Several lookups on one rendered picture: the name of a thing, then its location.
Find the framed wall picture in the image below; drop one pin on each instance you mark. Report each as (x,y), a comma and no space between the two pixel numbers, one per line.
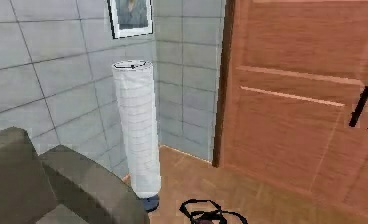
(132,15)

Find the brown wooden room door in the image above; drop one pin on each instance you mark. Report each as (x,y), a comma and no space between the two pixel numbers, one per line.
(292,110)

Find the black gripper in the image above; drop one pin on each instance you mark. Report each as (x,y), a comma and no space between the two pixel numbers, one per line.
(205,219)

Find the white cylindrical floor lamp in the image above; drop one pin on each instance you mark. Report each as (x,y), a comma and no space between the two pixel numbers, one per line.
(137,126)

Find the olive grey sofa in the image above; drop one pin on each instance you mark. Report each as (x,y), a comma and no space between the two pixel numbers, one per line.
(68,186)

